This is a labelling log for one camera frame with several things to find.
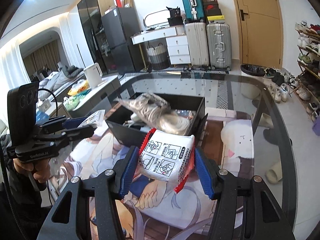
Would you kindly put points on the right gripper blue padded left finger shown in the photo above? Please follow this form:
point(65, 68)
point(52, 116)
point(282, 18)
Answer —
point(69, 216)

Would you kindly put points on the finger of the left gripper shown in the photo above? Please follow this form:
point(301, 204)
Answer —
point(56, 124)
point(74, 134)

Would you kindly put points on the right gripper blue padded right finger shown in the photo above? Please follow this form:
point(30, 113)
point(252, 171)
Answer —
point(262, 218)

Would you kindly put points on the bagged adidas socks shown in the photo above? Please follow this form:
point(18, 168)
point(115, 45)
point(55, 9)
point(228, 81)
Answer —
point(148, 106)

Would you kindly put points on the red white tissue packet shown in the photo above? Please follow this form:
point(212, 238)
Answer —
point(167, 157)

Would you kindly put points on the green white plastic packet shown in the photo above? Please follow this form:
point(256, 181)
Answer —
point(96, 119)

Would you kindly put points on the person's left hand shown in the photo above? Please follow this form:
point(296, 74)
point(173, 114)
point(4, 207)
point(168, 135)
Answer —
point(39, 170)

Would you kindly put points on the black cardboard box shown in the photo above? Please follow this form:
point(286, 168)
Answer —
point(187, 117)

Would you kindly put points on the beige slipper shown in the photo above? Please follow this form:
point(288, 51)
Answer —
point(274, 174)

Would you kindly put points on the white electric kettle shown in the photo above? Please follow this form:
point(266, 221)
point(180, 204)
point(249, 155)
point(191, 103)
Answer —
point(93, 74)

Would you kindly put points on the anime print table mat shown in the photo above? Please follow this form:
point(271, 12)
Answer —
point(153, 208)

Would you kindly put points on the woven laundry basket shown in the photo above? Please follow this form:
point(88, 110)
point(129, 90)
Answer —
point(158, 56)

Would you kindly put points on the purple bag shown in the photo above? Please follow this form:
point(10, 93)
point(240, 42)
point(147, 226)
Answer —
point(316, 127)

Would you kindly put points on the black refrigerator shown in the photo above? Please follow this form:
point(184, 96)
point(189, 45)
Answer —
point(120, 24)

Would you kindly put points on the tall dark glass cabinet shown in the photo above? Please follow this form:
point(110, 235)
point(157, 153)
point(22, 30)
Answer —
point(90, 18)

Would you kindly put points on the white drawer desk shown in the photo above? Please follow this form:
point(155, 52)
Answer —
point(176, 40)

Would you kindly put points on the oval mirror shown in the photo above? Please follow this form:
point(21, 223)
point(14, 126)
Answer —
point(157, 19)

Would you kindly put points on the wooden shoe rack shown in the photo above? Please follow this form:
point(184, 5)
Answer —
point(308, 61)

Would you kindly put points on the white suitcase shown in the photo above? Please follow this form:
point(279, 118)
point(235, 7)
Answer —
point(198, 44)

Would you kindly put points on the silver suitcase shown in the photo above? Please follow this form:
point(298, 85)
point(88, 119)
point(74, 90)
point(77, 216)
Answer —
point(219, 45)

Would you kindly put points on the teal suitcase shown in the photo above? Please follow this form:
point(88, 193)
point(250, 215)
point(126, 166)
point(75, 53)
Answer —
point(194, 11)

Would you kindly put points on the stacked shoe boxes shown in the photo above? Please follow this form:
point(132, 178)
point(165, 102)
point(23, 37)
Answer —
point(212, 11)

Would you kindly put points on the wooden door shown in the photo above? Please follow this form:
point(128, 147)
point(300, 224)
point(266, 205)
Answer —
point(260, 32)

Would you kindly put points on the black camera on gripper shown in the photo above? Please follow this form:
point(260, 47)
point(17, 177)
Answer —
point(21, 107)

